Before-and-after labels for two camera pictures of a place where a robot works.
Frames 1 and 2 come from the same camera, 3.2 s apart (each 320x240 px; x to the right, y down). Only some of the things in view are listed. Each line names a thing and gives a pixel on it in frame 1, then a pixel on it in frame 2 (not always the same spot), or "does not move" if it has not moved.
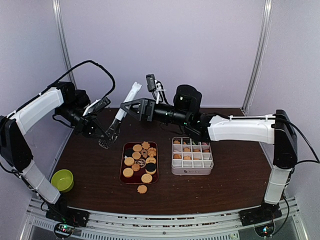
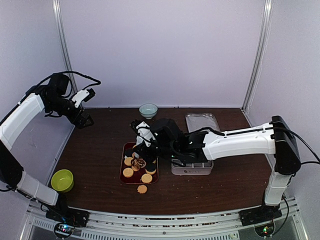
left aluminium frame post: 57,7 does not move
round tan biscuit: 146,178 does not move
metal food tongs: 112,135 → 145,141
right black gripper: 145,109 → 143,154
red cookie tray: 139,163 does not move
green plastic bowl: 63,180 does not move
